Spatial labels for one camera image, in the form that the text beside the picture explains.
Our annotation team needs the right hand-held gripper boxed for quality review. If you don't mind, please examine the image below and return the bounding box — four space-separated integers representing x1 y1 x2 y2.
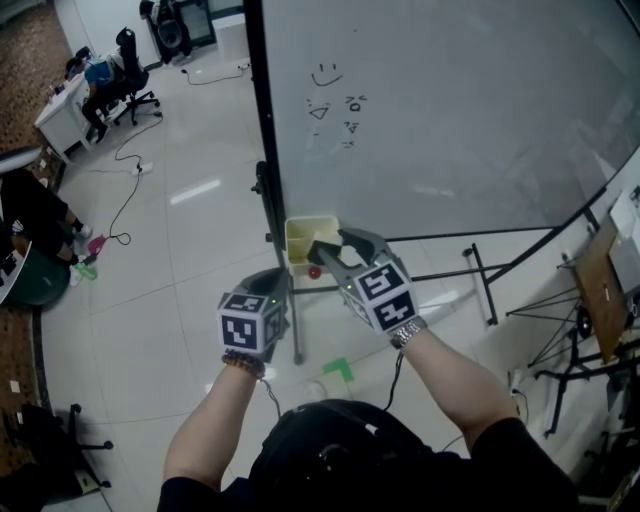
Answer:
316 227 421 336

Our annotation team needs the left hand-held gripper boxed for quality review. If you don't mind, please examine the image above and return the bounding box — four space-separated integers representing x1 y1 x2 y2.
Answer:
217 267 292 364

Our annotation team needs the cream plastic box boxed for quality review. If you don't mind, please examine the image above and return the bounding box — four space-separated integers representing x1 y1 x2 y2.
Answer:
283 214 346 294

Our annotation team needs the black white whiteboard eraser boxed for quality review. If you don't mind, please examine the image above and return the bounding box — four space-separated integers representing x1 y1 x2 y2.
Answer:
306 234 347 266

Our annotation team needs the person's right forearm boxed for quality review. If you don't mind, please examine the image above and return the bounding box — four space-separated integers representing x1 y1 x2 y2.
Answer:
398 327 521 459

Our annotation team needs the person's left forearm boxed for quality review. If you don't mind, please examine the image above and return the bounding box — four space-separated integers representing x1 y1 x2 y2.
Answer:
163 359 267 494

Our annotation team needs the whiteboard on black stand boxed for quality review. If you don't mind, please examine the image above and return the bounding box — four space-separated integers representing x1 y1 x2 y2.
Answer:
243 0 640 366

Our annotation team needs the white printed marker cube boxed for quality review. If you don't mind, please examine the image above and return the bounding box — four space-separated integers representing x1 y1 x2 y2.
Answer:
607 184 640 236

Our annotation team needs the silver wristwatch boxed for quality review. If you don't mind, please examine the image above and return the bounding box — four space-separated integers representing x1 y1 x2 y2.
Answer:
388 318 429 350

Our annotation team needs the green floor tape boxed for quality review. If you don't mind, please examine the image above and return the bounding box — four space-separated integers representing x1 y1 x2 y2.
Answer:
322 357 356 382

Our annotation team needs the green plastic bottle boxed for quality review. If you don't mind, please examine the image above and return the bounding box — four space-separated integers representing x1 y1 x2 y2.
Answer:
69 263 99 287

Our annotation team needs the person's black shirt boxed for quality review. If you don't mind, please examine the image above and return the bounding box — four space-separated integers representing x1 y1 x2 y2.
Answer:
157 398 581 512

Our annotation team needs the green barrel with white top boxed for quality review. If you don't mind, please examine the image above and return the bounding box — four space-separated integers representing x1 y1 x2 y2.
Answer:
0 239 71 309

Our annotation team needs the black wheeled stand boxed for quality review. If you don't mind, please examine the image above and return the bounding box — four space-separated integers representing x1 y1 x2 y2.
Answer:
534 319 640 439

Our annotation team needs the white cabinet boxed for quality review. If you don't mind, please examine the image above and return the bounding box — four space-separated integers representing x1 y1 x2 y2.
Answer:
214 14 251 64

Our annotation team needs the black office chair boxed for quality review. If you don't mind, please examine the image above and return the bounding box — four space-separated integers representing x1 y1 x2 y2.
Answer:
112 27 161 126
2 402 114 501

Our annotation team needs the grey laptop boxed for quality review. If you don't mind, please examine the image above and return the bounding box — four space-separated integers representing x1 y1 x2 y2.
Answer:
607 234 640 296

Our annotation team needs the white desk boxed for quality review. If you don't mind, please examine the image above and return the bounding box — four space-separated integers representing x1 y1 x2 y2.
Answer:
33 74 94 164

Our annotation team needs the black framed glass door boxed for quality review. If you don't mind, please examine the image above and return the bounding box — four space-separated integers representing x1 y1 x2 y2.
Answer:
177 0 219 46

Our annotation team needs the brown beaded bracelet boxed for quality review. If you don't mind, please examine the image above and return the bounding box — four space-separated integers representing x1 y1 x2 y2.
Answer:
221 348 266 379

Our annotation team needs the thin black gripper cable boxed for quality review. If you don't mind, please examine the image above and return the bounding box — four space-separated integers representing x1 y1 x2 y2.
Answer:
382 349 406 411
259 377 284 419

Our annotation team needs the black floor cable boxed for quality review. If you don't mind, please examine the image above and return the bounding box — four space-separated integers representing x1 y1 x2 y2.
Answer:
179 62 251 86
87 112 164 246

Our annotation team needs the wooden table with wire legs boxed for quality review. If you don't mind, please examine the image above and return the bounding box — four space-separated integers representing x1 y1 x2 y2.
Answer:
504 214 640 366

